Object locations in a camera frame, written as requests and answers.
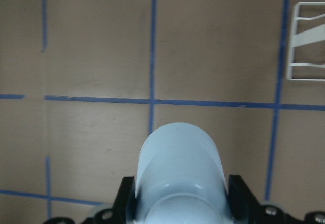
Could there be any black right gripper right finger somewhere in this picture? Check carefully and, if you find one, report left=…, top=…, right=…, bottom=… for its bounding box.
left=228, top=175, right=259, bottom=220

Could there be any light blue cup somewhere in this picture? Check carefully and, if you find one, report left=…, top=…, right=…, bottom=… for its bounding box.
left=134, top=122, right=233, bottom=223

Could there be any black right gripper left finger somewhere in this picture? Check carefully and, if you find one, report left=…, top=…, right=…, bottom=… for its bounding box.
left=114, top=176, right=135, bottom=221

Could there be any white wire cup rack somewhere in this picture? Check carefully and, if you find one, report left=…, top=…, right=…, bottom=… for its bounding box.
left=286, top=1, right=324, bottom=81

